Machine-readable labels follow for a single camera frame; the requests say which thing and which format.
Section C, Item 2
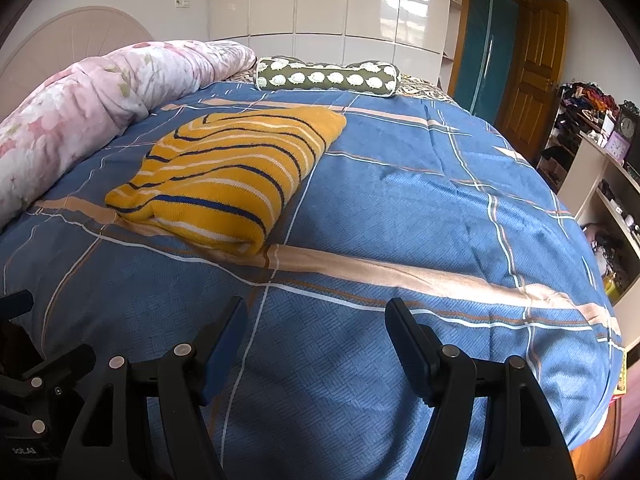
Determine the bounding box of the yellow striped knit sweater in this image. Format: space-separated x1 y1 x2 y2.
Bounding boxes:
105 106 346 256

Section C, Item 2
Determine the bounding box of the clothes pile on shelf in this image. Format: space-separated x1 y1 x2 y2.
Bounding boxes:
561 81 620 125

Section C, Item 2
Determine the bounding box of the blue plaid bed cover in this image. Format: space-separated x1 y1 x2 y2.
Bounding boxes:
1 82 622 479

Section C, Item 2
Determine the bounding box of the white shelf unit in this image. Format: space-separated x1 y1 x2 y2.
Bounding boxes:
537 106 639 350

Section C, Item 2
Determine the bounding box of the pink floral quilt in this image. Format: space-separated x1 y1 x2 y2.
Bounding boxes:
0 40 256 224

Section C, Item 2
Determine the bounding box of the small desk clock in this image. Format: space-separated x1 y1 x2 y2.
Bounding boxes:
615 101 639 143

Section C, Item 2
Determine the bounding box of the beige rounded headboard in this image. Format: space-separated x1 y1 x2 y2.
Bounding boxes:
1 6 152 117

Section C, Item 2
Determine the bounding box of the wooden door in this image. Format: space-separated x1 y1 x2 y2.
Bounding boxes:
496 0 568 164

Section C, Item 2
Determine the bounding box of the green white-dotted bolster pillow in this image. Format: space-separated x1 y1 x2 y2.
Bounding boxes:
254 56 400 98

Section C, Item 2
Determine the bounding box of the white glossy wardrobe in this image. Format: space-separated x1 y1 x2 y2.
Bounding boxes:
209 0 454 84

